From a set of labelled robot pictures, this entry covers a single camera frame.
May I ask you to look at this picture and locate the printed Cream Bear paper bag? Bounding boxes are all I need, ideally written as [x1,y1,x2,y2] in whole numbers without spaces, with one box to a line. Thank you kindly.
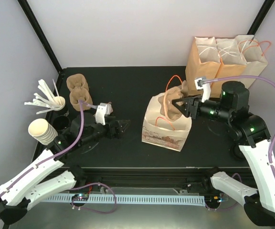
[141,75,192,153]

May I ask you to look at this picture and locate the black paper cup stack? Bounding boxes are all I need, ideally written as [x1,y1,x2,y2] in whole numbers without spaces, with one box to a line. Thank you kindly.
[52,111,70,132]

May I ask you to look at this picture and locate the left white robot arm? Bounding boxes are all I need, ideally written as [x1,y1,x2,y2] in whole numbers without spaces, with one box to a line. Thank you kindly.
[0,113,130,225]

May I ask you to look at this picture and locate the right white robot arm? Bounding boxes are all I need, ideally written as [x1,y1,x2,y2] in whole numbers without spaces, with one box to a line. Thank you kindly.
[172,81,275,227]

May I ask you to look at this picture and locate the left orange paper bag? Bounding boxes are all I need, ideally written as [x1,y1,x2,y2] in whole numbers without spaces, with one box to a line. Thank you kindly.
[185,37,221,95]

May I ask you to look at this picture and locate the orange paper bag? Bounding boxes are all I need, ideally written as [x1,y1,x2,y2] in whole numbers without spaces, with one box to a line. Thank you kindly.
[185,37,221,95]
[215,38,247,98]

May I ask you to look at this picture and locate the middle orange paper bag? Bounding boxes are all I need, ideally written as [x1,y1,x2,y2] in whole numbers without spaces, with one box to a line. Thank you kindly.
[215,38,247,98]

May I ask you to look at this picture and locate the back-left pulp cup carrier stack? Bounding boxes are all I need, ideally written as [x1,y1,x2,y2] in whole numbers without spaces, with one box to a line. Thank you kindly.
[66,73,93,111]

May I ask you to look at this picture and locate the stack of white paper cups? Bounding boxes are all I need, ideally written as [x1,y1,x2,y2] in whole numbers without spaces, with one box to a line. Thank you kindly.
[28,118,58,146]

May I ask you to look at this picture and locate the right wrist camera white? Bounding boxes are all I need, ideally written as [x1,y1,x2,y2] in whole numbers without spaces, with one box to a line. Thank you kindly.
[194,76,211,103]

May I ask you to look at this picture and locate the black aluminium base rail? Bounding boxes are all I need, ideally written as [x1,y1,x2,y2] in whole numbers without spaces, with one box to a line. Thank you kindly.
[75,167,257,193]

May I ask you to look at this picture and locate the light blue cable duct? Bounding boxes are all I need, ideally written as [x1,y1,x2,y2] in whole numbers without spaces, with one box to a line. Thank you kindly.
[43,193,205,207]

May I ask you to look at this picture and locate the white bag orange handles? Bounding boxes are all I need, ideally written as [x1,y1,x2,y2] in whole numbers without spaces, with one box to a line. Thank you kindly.
[235,35,271,76]

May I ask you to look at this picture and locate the right black frame post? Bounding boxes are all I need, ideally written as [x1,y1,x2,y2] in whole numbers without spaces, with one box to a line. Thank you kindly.
[247,0,275,35]

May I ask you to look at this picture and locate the black frame post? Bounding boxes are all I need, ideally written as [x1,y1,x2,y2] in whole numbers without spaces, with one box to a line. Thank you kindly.
[17,0,63,73]
[247,0,275,35]

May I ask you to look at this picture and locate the left black frame post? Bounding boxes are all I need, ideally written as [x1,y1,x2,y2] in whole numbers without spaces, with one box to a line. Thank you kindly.
[17,0,63,73]

